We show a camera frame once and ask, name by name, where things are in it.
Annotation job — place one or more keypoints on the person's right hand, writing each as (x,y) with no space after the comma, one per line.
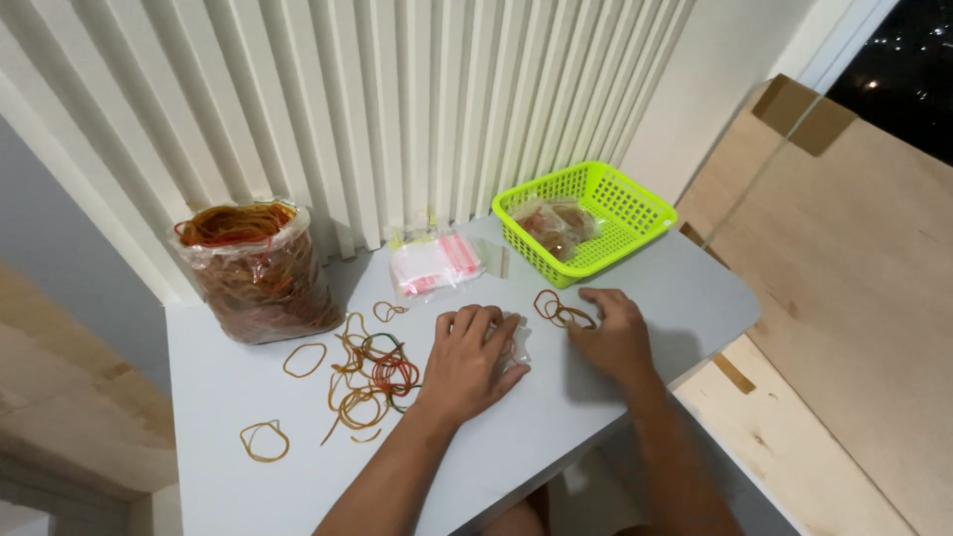
(614,342)

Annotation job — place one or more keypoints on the person's left hand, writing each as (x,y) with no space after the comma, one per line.
(465,368)

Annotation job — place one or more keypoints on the person's right fingers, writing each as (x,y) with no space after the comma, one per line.
(592,313)

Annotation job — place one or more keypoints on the bunch of brown rubber bands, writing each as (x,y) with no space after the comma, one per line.
(560,313)

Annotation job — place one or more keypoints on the small clear zip bag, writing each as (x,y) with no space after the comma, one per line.
(516,348)

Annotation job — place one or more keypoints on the green plastic basket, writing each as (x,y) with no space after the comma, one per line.
(588,220)

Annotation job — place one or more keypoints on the filled clear bags of bands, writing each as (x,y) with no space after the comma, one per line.
(555,223)

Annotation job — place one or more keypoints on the stack of red-striped zip bags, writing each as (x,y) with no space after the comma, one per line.
(439,262)

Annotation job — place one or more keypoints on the small twisted brown rubber band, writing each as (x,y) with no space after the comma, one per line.
(388,311)

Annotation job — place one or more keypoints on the person's legs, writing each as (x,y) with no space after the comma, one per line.
(543,514)

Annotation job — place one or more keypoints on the pile of mixed rubber bands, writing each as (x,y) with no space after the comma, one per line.
(372,376)

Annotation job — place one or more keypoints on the plywood board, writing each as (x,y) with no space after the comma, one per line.
(841,298)

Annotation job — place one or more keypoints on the single round brown rubber band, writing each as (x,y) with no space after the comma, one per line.
(304,359)

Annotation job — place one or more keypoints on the white vertical blinds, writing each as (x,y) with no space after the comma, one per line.
(357,112)

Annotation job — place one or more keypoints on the large bag of rubber bands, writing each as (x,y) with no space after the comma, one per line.
(257,275)

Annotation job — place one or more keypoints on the single folded brown rubber band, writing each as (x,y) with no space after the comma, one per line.
(264,441)

